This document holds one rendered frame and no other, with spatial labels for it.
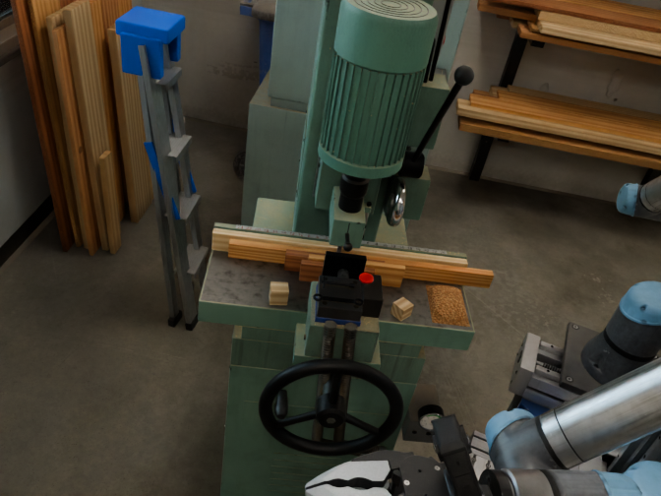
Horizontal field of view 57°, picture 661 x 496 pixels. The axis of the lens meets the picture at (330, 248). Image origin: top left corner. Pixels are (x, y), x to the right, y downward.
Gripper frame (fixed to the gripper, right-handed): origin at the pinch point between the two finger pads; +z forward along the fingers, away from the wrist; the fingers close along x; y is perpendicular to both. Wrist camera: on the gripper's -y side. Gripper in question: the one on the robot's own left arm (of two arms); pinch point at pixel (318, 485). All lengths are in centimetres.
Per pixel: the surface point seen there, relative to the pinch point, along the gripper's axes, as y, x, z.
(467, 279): 21, 77, -43
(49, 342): 105, 144, 79
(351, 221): 7, 73, -12
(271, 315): 27, 65, 3
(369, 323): 20, 55, -16
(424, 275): 22, 78, -32
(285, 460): 78, 71, -5
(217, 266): 23, 77, 15
